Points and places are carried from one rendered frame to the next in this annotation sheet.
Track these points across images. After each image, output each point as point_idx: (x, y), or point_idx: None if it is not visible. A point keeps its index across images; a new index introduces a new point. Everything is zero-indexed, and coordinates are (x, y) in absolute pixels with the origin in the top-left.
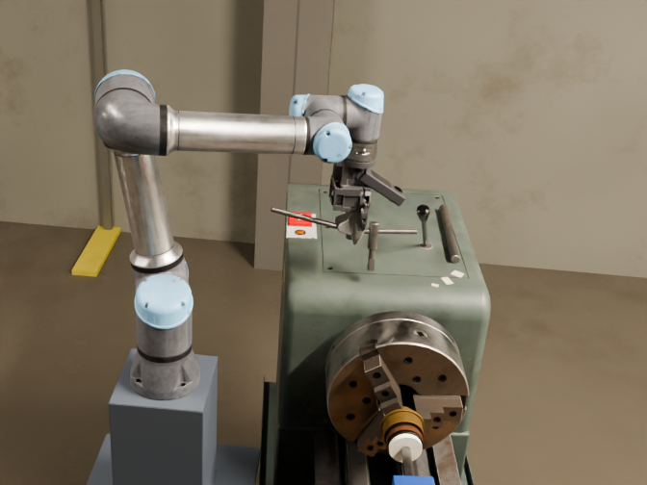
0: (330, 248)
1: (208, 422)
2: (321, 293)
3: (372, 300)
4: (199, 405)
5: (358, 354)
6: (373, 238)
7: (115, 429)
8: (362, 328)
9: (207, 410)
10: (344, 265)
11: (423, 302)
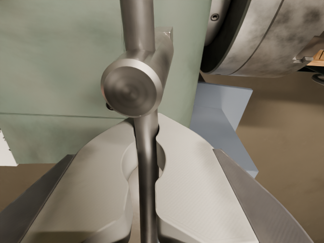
0: (28, 99)
1: (222, 146)
2: (182, 119)
3: (202, 23)
4: (250, 173)
5: (312, 60)
6: (169, 69)
7: None
8: (261, 48)
9: (232, 157)
10: (92, 78)
11: None
